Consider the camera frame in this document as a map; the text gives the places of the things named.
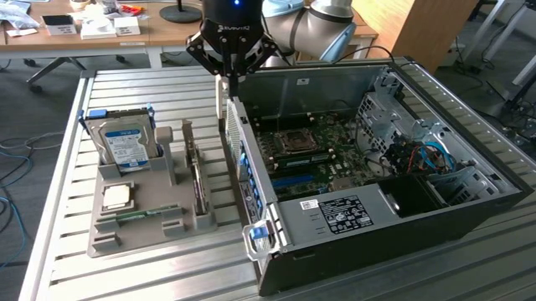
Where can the black RAM slot bank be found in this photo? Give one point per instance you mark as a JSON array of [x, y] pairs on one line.
[[318, 156], [289, 119]]

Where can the silver disk bay bracket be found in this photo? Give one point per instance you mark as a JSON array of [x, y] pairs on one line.
[[464, 188]]

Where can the small white box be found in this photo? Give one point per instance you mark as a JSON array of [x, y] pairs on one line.
[[126, 28]]

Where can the wooden cabinet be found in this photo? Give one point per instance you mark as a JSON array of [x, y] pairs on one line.
[[418, 28]]

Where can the beige bowl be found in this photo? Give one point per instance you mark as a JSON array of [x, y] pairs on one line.
[[79, 3]]

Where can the white box stack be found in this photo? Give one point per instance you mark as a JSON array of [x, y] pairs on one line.
[[98, 33]]

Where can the blue case release latch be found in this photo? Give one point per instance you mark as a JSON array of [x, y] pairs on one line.
[[257, 233]]

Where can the orange small item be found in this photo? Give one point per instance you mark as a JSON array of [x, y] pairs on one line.
[[131, 10]]

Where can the white paper card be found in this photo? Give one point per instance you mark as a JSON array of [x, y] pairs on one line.
[[20, 32]]

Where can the silver CPU chip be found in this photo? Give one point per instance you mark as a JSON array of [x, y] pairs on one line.
[[116, 196]]

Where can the grey power supply unit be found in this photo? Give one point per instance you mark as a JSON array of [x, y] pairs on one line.
[[305, 225]]

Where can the blue expansion slot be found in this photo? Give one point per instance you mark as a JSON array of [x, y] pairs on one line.
[[293, 181]]

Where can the white table frame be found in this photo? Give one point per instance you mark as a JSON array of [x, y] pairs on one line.
[[481, 31]]

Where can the wooden desk white frame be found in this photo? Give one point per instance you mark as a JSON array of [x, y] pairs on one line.
[[175, 31]]

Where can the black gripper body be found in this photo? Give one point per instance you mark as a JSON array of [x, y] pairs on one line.
[[231, 28]]

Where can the white box black top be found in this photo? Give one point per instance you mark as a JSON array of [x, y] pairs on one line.
[[59, 29]]

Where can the grey wheeled desk leg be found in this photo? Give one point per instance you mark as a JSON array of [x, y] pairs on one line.
[[49, 67]]

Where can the grey parts rack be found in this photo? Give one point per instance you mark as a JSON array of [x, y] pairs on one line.
[[142, 232]]

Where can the graphics card with metal bracket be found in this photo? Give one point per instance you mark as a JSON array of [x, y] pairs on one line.
[[199, 188]]

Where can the green motherboard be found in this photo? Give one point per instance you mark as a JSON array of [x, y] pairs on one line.
[[348, 169]]

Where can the black open PC case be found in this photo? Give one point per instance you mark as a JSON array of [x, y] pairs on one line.
[[377, 251]]

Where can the hard disk in blue caddy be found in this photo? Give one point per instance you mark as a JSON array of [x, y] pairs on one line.
[[126, 147]]

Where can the clear plastic bag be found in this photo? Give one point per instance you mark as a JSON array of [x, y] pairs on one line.
[[16, 19]]

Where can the perforated silver drive cage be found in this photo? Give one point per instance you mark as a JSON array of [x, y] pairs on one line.
[[377, 125]]

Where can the silver chipset heatsink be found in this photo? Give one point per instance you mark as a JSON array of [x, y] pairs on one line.
[[344, 185]]

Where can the black round lamp base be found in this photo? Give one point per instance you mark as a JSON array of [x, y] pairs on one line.
[[179, 15]]

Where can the metal CPU socket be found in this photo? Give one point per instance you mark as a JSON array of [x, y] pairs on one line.
[[293, 141]]

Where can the white barcode sticker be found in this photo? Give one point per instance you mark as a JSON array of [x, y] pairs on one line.
[[303, 81]]

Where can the thin socket locking lever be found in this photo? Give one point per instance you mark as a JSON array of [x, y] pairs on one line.
[[278, 123]]

